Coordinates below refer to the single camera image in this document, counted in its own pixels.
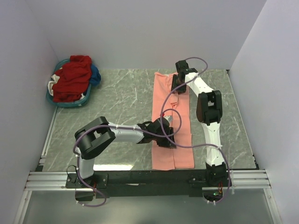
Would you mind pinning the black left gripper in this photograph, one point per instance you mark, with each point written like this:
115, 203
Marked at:
167, 141

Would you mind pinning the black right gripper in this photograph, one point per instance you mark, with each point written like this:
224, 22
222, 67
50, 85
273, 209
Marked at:
178, 84

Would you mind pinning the pink t shirt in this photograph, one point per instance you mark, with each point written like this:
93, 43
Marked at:
172, 158

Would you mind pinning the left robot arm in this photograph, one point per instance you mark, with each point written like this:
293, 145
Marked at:
95, 137

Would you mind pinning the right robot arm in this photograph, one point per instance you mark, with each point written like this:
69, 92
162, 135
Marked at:
209, 113

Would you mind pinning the black base beam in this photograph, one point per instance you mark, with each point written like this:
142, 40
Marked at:
146, 183

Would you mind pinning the teal laundry basket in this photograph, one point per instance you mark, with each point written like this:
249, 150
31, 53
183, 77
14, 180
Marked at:
78, 103

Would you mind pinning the blue t shirt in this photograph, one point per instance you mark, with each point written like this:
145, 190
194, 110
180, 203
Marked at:
95, 77

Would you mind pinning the red t shirt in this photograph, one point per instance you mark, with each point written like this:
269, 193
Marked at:
73, 80

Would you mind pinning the white t shirt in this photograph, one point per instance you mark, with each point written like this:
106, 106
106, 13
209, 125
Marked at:
54, 80

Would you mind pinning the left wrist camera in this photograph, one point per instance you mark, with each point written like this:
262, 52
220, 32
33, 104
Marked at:
167, 118

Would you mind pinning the aluminium rail frame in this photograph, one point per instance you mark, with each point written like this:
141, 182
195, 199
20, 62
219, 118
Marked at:
240, 179

